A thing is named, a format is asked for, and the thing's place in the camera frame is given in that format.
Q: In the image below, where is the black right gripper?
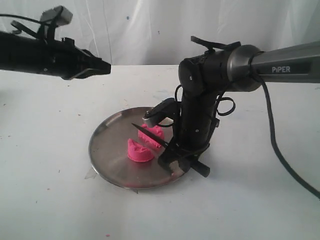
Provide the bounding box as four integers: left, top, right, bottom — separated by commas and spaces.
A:
157, 134, 216, 177

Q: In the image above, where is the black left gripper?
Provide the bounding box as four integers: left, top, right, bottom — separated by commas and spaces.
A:
50, 37, 112, 80

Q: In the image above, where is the black-handled knife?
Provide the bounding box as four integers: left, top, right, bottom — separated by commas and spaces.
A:
131, 122, 210, 178

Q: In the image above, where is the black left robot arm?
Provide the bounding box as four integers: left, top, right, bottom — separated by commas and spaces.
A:
0, 32, 111, 80

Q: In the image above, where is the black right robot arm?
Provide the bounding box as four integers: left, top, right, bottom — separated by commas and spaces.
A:
158, 36, 320, 176

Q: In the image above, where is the pink clay piece back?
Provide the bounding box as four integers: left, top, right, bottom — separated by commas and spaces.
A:
138, 124, 165, 154

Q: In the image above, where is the pink clay piece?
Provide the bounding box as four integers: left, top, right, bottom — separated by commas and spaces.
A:
127, 138, 155, 163
138, 124, 165, 154

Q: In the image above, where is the pink clay piece front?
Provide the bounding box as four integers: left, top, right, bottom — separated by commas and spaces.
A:
127, 138, 155, 163

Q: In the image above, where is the white backdrop curtain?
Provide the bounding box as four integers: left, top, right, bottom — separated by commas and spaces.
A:
0, 0, 320, 65

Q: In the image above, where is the round steel plate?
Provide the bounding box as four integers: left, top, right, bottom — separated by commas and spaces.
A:
89, 106, 184, 190

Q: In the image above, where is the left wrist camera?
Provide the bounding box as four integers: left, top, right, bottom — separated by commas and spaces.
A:
37, 5, 73, 41

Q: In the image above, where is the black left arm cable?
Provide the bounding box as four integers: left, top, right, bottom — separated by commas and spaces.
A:
0, 13, 48, 41

